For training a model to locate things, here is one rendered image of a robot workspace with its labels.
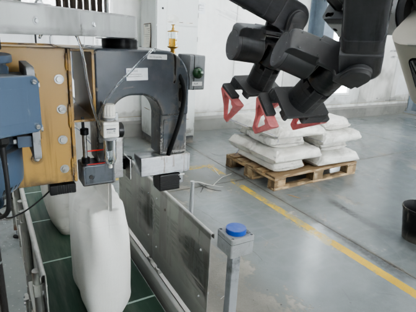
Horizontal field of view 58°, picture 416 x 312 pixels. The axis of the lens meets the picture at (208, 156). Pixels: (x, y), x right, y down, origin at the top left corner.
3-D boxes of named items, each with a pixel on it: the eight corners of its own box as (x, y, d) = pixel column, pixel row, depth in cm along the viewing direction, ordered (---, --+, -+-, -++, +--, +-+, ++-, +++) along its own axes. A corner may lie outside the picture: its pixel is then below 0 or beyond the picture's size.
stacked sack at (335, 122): (352, 130, 409) (355, 116, 404) (324, 133, 387) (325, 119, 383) (308, 117, 464) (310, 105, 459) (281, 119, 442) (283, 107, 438)
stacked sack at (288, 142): (306, 148, 374) (307, 134, 369) (270, 151, 357) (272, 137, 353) (269, 132, 431) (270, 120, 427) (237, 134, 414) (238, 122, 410)
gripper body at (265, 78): (229, 82, 82) (242, 53, 77) (264, 80, 87) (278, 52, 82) (245, 101, 78) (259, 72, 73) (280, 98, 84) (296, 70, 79)
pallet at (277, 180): (355, 173, 420) (356, 161, 416) (274, 191, 358) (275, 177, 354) (301, 153, 486) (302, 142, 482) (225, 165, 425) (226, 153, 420)
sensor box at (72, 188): (76, 192, 92) (75, 182, 92) (50, 196, 90) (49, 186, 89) (73, 186, 96) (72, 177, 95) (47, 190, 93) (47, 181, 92)
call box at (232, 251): (253, 252, 110) (255, 234, 108) (230, 259, 106) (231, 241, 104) (238, 240, 116) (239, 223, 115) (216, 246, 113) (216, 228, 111)
